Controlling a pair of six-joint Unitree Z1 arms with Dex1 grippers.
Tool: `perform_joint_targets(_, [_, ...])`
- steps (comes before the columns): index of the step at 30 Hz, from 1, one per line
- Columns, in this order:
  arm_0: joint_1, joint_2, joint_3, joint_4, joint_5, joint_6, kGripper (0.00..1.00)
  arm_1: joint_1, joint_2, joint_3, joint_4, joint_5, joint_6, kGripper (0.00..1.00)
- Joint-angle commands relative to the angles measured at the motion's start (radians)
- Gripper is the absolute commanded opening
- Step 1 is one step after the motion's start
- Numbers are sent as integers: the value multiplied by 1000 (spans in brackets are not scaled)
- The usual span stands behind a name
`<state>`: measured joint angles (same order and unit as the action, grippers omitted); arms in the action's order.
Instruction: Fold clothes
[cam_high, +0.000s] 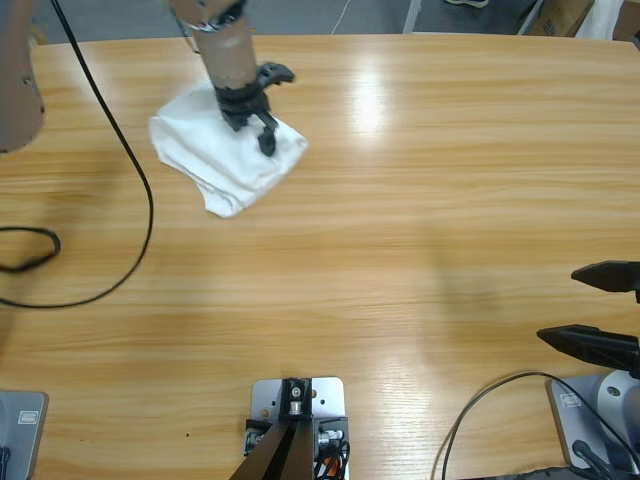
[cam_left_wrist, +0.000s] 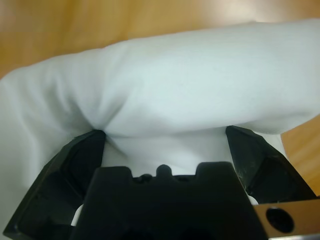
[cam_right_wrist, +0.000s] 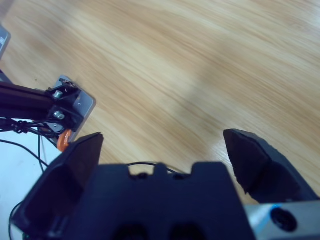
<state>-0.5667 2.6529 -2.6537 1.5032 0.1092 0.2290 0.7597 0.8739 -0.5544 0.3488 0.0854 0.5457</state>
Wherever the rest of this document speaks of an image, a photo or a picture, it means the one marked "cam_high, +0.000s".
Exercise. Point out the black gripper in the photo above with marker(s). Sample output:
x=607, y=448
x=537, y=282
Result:
x=242, y=105

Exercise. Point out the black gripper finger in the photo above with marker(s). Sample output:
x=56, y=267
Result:
x=610, y=275
x=595, y=345

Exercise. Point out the white t-shirt with black logo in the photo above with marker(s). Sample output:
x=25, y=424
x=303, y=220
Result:
x=225, y=155

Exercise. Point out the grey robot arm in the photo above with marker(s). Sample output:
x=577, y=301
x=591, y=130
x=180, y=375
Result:
x=220, y=40

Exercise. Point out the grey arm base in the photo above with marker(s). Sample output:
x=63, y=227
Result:
x=570, y=425
x=20, y=450

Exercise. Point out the white metal leg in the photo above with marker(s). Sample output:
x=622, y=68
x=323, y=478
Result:
x=411, y=17

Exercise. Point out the black shoe with white sole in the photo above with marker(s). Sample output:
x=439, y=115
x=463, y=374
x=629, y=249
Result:
x=467, y=2

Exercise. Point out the brown cardboard box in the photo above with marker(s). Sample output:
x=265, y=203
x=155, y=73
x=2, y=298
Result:
x=560, y=17

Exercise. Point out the silver round connector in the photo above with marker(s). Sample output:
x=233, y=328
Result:
x=327, y=439
x=252, y=440

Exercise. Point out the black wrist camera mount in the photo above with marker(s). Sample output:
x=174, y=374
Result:
x=277, y=72

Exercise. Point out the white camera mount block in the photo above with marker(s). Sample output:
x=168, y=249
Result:
x=327, y=395

